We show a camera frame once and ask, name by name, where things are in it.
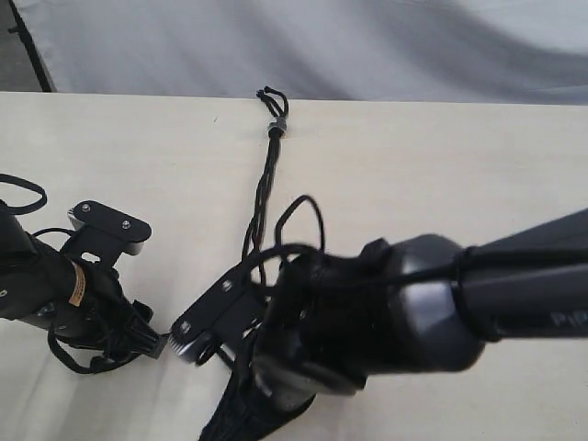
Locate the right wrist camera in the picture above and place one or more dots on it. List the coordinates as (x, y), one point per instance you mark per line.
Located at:
(215, 323)

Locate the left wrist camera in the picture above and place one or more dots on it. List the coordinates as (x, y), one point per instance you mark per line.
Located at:
(105, 233)

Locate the grey backdrop cloth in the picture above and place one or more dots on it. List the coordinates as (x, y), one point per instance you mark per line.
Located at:
(460, 51)

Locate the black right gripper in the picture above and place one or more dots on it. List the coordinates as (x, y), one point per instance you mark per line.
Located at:
(264, 395)

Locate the black stand pole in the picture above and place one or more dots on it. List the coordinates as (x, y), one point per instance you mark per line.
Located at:
(20, 29)

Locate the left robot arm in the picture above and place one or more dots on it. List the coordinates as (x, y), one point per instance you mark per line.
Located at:
(28, 267)

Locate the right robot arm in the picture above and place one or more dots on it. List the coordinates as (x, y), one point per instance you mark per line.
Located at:
(424, 305)

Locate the grey cable clamp bracket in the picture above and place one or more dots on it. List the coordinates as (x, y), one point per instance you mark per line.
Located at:
(277, 128)

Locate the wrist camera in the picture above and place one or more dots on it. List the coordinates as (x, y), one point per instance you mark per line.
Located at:
(215, 323)
(105, 233)

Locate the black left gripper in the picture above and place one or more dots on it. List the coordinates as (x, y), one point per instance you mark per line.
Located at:
(94, 314)

